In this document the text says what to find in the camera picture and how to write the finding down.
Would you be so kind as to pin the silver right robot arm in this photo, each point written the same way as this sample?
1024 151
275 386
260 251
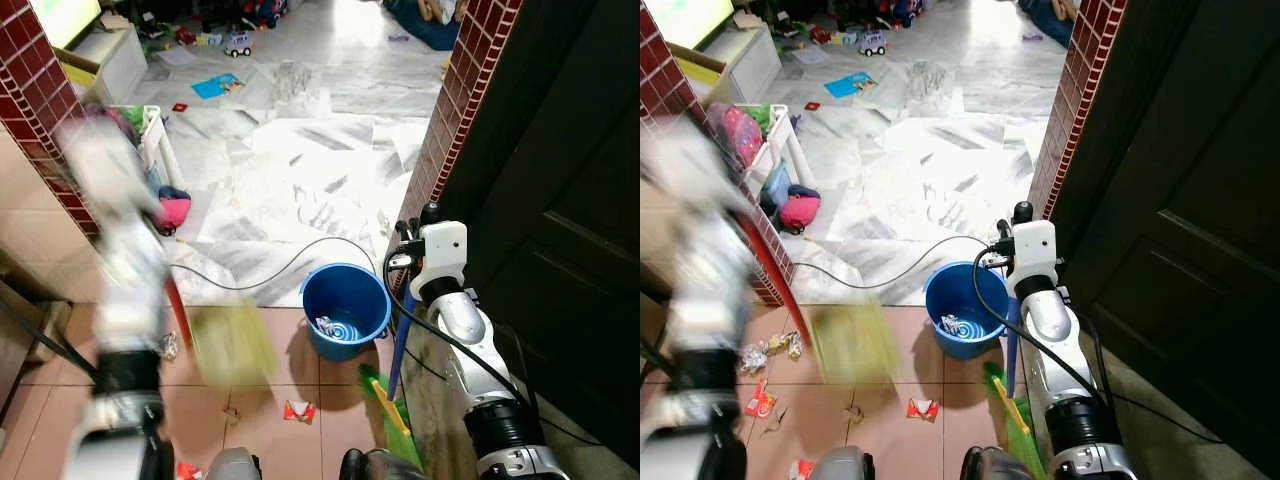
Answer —
470 340
1050 330

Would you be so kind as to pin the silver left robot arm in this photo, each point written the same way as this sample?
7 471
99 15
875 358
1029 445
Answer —
128 290
700 300

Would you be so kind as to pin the blue plastic bucket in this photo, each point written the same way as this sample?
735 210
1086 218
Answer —
345 295
965 295

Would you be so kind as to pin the crumpled silver wrapper in bucket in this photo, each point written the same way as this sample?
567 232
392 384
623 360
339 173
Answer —
328 325
952 325

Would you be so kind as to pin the dark wooden door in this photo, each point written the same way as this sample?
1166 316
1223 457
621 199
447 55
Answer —
560 180
1180 180

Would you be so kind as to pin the clear plastic bag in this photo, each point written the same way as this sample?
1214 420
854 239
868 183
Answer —
294 82
930 80

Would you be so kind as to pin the red snack wrapper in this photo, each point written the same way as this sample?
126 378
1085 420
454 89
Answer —
760 402
922 408
802 470
299 410
187 471

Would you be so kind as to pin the pink and navy bag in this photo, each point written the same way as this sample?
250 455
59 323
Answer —
175 212
800 212

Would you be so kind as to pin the blue picture book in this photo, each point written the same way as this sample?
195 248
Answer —
851 85
216 86

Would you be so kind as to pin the dark blue cloth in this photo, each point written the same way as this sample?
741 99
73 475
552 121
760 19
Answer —
425 28
1048 22

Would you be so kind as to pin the black robot right leg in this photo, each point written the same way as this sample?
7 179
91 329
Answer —
368 466
990 465

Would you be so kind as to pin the small brown paper scrap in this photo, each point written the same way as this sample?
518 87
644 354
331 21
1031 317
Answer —
855 415
231 416

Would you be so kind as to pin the white toy car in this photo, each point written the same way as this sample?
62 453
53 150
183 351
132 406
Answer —
237 45
872 43

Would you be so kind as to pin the white storage rack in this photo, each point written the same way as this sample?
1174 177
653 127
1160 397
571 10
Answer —
782 145
158 140

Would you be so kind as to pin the crumpled gold wrapper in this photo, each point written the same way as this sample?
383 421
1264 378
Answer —
786 346

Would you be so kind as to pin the crumpled silver foil wrapper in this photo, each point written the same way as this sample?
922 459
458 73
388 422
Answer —
170 347
753 360

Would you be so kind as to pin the grey robot left leg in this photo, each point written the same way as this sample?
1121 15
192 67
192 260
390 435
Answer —
232 466
845 465

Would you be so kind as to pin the pink plastic bag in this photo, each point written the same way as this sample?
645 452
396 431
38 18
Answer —
735 132

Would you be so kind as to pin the white low cabinet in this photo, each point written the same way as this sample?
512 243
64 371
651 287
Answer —
115 62
745 62

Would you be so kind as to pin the bright television screen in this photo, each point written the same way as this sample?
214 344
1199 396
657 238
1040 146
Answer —
65 18
690 18

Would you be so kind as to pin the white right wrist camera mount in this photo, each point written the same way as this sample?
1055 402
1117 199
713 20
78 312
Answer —
1035 250
445 250

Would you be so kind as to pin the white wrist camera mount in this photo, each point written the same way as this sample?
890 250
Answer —
1035 250
685 170
445 250
100 165

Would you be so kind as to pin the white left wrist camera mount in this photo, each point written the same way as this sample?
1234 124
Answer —
685 170
100 165

